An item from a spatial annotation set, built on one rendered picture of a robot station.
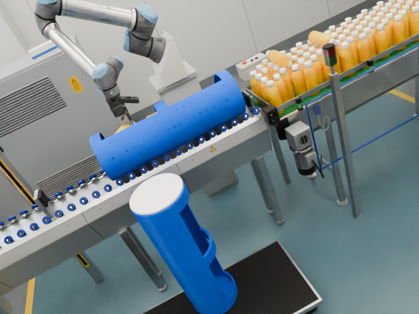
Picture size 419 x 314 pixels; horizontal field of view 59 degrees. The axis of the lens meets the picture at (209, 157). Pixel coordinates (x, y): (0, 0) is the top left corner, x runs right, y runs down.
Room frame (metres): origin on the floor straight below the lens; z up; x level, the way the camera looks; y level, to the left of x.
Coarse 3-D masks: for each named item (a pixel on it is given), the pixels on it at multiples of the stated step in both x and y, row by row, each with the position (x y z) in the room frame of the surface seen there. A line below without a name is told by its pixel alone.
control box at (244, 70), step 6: (258, 54) 2.39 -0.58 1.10; (264, 54) 2.34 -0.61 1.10; (246, 60) 2.37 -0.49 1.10; (258, 60) 2.30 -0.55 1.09; (240, 66) 2.32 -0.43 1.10; (246, 66) 2.29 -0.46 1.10; (252, 66) 2.30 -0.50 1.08; (240, 72) 2.32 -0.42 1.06; (246, 72) 2.29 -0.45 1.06; (246, 78) 2.29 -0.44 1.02
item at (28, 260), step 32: (256, 128) 1.90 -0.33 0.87; (160, 160) 1.91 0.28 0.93; (192, 160) 1.84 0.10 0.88; (224, 160) 1.88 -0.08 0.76; (128, 192) 1.79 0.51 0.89; (192, 192) 1.88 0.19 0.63; (64, 224) 1.74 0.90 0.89; (96, 224) 1.75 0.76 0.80; (128, 224) 1.82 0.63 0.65; (0, 256) 1.69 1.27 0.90; (32, 256) 1.69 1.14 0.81; (64, 256) 1.76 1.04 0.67; (0, 288) 1.70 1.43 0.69
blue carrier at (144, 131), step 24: (192, 96) 1.92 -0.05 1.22; (216, 96) 1.89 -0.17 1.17; (240, 96) 1.88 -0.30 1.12; (144, 120) 1.88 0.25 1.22; (168, 120) 1.85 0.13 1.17; (192, 120) 1.84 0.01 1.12; (216, 120) 1.86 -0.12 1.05; (96, 144) 1.84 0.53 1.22; (120, 144) 1.81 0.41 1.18; (144, 144) 1.80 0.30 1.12; (168, 144) 1.82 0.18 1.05; (120, 168) 1.78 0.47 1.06
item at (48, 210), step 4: (36, 192) 1.87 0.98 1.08; (40, 192) 1.87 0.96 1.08; (36, 196) 1.82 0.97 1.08; (40, 196) 1.82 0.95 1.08; (44, 196) 1.86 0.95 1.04; (36, 200) 1.80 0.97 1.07; (40, 200) 1.81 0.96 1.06; (44, 200) 1.82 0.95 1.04; (48, 200) 1.87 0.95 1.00; (40, 204) 1.80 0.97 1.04; (44, 204) 1.81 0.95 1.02; (48, 204) 1.87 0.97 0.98; (40, 208) 1.80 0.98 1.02; (44, 208) 1.80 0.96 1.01; (48, 208) 1.83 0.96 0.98; (52, 208) 1.88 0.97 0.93; (44, 212) 1.80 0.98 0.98; (48, 212) 1.80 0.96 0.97; (52, 212) 1.84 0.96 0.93; (52, 216) 1.80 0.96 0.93
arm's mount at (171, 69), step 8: (168, 40) 2.60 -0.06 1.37; (168, 48) 2.54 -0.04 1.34; (176, 48) 2.54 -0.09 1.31; (168, 56) 2.54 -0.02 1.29; (176, 56) 2.54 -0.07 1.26; (160, 64) 2.61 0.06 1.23; (168, 64) 2.53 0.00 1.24; (176, 64) 2.54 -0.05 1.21; (160, 72) 2.55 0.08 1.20; (168, 72) 2.53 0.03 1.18; (176, 72) 2.54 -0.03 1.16; (184, 72) 2.54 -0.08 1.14; (160, 80) 2.67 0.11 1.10; (168, 80) 2.53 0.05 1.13; (176, 80) 2.53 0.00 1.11
